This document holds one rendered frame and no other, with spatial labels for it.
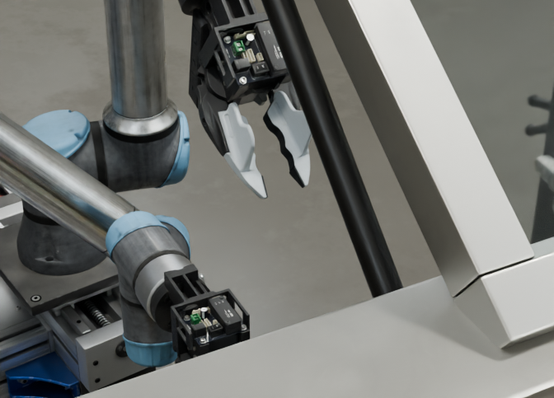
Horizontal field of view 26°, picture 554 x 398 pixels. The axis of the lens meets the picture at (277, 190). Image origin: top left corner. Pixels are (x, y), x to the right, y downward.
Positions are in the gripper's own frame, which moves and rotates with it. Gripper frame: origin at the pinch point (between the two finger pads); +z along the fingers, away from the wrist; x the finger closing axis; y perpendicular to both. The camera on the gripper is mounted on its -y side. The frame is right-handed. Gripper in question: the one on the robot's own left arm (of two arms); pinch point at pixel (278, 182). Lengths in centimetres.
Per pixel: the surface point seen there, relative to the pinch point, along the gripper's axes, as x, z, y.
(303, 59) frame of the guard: -19, 7, 53
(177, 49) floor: 103, -126, -283
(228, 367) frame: -29, 20, 55
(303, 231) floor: 89, -33, -206
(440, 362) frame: -21, 23, 58
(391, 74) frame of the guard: -18, 11, 58
